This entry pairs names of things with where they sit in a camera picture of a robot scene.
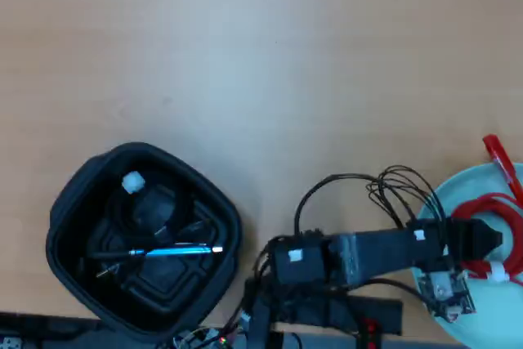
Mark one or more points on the black square plastic bowl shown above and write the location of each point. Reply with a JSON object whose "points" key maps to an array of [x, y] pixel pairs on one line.
{"points": [[69, 218]]}

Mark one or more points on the light blue plate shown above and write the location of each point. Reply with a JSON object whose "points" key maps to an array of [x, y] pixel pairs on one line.
{"points": [[498, 316]]}

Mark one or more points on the black box with red LEDs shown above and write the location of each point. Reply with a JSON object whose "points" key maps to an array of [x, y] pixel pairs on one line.
{"points": [[369, 330]]}

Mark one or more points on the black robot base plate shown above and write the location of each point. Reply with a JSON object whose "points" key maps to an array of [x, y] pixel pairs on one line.
{"points": [[380, 312]]}

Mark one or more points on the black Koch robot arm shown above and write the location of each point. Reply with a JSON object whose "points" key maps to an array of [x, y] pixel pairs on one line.
{"points": [[380, 251]]}

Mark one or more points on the red pen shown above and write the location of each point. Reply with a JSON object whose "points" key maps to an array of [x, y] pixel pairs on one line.
{"points": [[496, 153]]}

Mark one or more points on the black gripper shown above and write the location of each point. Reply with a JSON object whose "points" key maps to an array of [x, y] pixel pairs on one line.
{"points": [[459, 238]]}

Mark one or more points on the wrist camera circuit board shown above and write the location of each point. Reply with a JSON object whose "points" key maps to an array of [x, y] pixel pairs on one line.
{"points": [[445, 289]]}

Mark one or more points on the blue ballpoint pen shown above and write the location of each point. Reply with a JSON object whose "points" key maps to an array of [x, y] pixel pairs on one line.
{"points": [[175, 251]]}

